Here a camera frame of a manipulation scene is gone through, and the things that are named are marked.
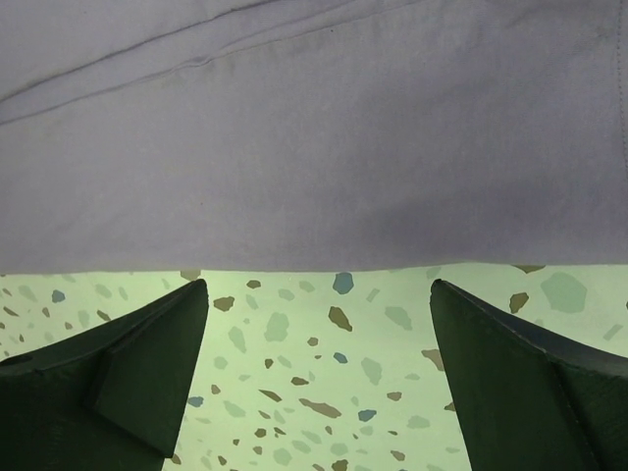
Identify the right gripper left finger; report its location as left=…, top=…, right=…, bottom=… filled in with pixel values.
left=1, top=280, right=209, bottom=471

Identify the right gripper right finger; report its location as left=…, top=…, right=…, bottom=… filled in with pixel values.
left=430, top=280, right=627, bottom=471

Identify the lavender t-shirt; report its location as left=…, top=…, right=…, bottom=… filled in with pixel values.
left=1, top=1, right=627, bottom=274

